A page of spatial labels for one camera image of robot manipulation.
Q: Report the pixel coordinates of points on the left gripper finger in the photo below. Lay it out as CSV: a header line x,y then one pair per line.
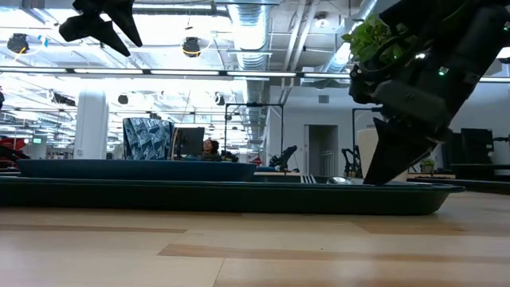
x,y
127,22
89,28

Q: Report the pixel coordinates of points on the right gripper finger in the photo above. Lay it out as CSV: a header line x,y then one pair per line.
x,y
394,155

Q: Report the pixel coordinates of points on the patterned drinking cup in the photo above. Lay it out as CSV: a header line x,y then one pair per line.
x,y
147,139

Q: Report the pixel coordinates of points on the blue round plate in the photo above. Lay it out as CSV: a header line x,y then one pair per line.
x,y
135,170

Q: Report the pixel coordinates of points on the black background robot arm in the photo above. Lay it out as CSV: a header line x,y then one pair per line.
x,y
283,157
350,161

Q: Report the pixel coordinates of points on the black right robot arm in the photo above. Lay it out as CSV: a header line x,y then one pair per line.
x,y
478,24

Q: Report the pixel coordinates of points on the dark green plastic tray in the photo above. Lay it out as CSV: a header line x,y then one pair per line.
x,y
239,197

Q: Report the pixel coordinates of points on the small background potted plant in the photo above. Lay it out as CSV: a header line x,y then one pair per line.
x,y
427,164

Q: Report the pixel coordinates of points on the black hanging lamp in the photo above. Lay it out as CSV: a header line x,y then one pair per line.
x,y
18,43
191,47

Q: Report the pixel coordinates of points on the grey doorway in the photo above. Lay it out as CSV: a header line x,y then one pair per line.
x,y
322,149

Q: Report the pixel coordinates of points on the green leafy plant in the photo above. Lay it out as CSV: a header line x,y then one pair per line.
x,y
366,40

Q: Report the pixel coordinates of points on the long ceiling light strip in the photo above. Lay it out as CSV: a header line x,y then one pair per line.
x,y
183,72

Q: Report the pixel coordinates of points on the black background screens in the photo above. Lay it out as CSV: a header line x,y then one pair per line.
x,y
476,147

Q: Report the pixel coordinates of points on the white pillar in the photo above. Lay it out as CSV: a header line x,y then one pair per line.
x,y
91,125

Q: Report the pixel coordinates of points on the black background monitor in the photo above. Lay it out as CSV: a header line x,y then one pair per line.
x,y
192,141

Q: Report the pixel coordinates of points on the person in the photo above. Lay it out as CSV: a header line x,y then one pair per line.
x,y
209,149

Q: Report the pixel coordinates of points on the silver ventilation duct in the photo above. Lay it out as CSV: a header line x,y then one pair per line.
x,y
251,36

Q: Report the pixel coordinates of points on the black metal frame stand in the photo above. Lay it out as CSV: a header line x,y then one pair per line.
x,y
255,104

